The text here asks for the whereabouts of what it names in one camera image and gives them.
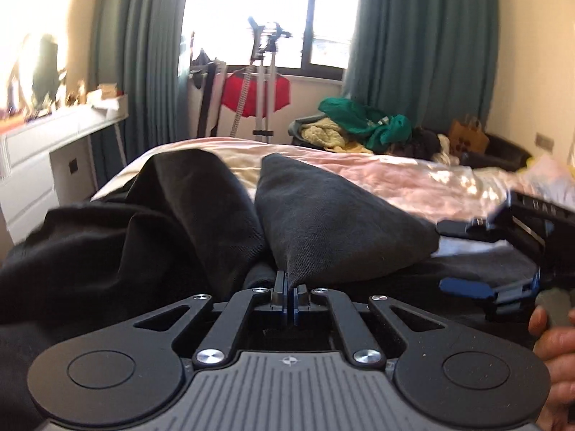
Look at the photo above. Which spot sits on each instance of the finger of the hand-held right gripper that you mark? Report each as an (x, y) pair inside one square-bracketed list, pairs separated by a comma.
[(467, 288), (458, 228)]

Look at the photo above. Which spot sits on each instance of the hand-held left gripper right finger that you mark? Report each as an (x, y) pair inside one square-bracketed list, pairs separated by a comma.
[(295, 305)]

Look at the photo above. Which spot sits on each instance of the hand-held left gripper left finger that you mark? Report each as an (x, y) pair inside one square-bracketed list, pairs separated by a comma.
[(281, 301)]

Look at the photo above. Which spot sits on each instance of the black pants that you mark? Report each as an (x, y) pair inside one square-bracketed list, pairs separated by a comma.
[(337, 215)]

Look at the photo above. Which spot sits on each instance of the dark clothes pile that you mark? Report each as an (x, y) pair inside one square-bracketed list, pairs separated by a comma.
[(424, 143)]

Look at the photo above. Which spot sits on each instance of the person's right hand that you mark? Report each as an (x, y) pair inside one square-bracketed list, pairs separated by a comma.
[(561, 359)]

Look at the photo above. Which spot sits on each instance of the bed with pink sheet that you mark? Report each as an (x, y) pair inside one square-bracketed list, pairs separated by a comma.
[(404, 175)]

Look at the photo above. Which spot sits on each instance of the white cloth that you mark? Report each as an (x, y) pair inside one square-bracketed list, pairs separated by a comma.
[(447, 150)]

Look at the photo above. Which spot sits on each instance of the brown paper bag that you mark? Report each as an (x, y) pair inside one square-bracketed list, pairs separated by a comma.
[(469, 137)]

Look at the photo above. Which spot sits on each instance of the green garment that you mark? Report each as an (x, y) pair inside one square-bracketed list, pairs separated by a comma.
[(355, 119)]

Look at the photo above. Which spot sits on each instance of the yellow garment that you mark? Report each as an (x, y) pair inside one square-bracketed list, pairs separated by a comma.
[(321, 134)]

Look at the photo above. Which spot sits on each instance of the teal curtain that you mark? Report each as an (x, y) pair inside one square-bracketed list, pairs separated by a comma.
[(134, 54), (422, 45)]

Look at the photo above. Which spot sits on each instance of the garment steamer stand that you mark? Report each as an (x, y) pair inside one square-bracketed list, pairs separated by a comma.
[(265, 90)]

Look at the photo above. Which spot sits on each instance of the red hanging garment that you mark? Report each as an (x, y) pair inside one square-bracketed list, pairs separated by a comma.
[(233, 92)]

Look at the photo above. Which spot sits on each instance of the white black upright board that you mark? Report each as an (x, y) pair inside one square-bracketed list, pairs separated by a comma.
[(209, 98)]

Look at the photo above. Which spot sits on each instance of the pale cardboard box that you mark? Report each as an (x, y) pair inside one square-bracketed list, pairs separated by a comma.
[(102, 91)]

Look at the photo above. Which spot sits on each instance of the white dressing table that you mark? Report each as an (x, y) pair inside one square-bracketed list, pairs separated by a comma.
[(36, 157)]

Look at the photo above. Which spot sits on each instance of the dark framed window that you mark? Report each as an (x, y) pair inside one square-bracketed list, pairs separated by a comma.
[(251, 9)]

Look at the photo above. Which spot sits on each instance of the wavy vanity mirror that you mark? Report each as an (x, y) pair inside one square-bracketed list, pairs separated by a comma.
[(45, 72)]

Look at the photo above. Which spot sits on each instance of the grey wall outlet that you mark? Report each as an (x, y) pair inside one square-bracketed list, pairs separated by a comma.
[(545, 141)]

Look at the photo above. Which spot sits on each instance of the dark wall outlet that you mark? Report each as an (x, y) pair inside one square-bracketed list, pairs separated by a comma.
[(73, 166)]

